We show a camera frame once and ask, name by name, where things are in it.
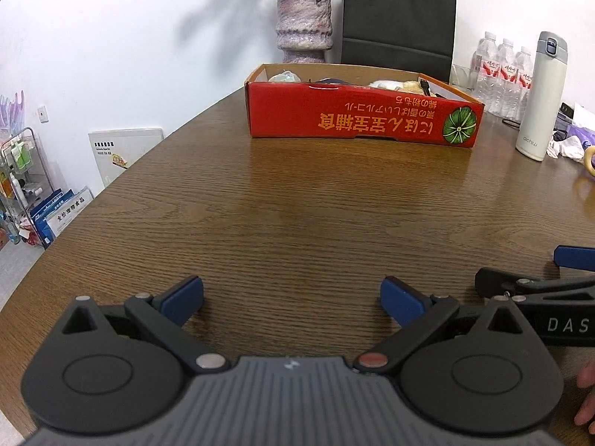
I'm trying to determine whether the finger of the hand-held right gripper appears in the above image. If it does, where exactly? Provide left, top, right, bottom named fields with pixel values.
left=553, top=245, right=595, bottom=271
left=475, top=267, right=595, bottom=300

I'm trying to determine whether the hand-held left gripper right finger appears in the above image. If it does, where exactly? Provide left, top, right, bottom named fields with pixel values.
left=352, top=276, right=541, bottom=378

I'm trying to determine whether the black paper bag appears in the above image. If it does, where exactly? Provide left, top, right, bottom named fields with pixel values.
left=341, top=0, right=457, bottom=82

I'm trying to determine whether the clear plastic container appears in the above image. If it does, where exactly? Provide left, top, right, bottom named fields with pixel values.
left=452, top=64, right=479, bottom=91

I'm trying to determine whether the white thermos bottle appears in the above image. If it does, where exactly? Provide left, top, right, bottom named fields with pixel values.
left=514, top=31, right=569, bottom=162

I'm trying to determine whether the person's right hand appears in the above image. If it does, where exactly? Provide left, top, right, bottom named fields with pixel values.
left=575, top=361, right=595, bottom=427

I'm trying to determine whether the mottled purple ceramic vase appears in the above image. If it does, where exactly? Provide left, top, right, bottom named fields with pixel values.
left=276, top=0, right=334, bottom=64

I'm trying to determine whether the metal wire rack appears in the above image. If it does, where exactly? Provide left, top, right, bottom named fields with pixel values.
left=0, top=126, right=52, bottom=242

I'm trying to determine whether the brown wooden desktop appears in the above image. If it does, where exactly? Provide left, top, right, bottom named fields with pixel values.
left=0, top=81, right=595, bottom=446

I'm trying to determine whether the white and yellow plush toy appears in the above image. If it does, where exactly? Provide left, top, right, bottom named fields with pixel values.
left=369, top=79, right=421, bottom=93

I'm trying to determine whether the purple plastic bag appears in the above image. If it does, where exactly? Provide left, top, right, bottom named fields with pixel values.
left=555, top=102, right=595, bottom=149

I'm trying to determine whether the white crumpled tissue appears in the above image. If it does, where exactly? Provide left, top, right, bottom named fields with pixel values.
left=547, top=136, right=586, bottom=159

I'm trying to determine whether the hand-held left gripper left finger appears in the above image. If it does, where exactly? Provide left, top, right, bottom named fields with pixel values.
left=60, top=275, right=229, bottom=373

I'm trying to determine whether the red cardboard box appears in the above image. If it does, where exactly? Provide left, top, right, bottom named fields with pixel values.
left=244, top=62, right=485, bottom=149

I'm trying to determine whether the white wall panel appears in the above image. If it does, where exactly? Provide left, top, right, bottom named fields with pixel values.
left=88, top=127, right=164, bottom=196

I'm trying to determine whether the stack of blue printed bags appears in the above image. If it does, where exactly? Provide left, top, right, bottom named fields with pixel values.
left=30, top=186, right=94, bottom=248

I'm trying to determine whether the pack of water bottles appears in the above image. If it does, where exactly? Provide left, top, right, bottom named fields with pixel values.
left=472, top=32, right=534, bottom=119

